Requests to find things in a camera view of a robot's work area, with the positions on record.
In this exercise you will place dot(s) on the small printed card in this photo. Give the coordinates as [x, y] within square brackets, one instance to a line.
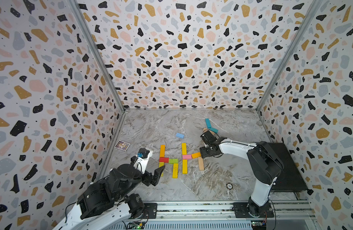
[122, 145]

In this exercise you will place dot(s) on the orange-yellow long block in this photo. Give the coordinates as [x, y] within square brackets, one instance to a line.
[162, 151]

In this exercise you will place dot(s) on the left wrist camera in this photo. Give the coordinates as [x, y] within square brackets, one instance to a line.
[141, 159]

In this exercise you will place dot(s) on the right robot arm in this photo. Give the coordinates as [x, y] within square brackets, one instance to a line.
[264, 161]

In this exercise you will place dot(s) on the aluminium front rail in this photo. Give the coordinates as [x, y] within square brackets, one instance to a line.
[218, 215]

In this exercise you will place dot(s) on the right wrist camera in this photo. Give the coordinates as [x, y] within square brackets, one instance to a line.
[208, 138]

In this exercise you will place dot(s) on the light blue block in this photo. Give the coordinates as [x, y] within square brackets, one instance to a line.
[180, 136]

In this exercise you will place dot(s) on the round table grommet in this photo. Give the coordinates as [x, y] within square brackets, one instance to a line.
[229, 186]

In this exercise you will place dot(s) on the red block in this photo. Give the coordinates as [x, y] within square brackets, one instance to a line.
[164, 160]

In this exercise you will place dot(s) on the lime green block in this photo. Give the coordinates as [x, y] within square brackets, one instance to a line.
[172, 161]

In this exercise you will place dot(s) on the amber block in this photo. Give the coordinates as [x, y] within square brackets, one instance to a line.
[196, 155]

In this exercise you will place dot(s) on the teal long block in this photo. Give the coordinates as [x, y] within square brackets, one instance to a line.
[208, 123]

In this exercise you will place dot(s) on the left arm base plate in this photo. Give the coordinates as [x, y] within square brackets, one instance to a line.
[149, 211]

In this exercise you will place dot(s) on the pink block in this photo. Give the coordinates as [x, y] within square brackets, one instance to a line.
[187, 157]

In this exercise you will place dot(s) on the yellow long block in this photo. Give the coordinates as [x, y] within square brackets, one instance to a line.
[184, 166]

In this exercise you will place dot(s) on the natural wood long block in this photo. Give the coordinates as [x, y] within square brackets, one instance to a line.
[200, 164]

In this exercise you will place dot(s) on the teal small block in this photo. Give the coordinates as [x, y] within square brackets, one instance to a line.
[214, 130]

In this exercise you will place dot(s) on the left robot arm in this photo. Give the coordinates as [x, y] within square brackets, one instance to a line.
[110, 200]

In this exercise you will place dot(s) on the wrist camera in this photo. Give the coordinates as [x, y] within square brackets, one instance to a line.
[208, 138]
[141, 159]

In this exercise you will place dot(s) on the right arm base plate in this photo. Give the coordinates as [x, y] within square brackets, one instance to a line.
[252, 210]

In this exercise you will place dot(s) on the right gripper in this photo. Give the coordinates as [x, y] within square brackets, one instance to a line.
[202, 153]

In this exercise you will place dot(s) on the black carrying case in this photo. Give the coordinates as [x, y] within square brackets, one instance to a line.
[290, 180]

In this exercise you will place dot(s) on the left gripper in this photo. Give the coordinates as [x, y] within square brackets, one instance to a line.
[149, 179]

